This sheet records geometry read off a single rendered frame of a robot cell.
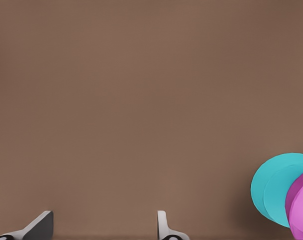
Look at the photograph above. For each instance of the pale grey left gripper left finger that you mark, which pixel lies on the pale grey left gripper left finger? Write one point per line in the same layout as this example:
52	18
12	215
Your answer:
39	226

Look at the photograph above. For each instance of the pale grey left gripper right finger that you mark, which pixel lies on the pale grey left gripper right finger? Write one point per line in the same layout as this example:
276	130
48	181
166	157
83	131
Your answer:
162	223

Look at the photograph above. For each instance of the blue plate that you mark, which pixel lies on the blue plate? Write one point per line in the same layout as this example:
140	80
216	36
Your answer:
269	190

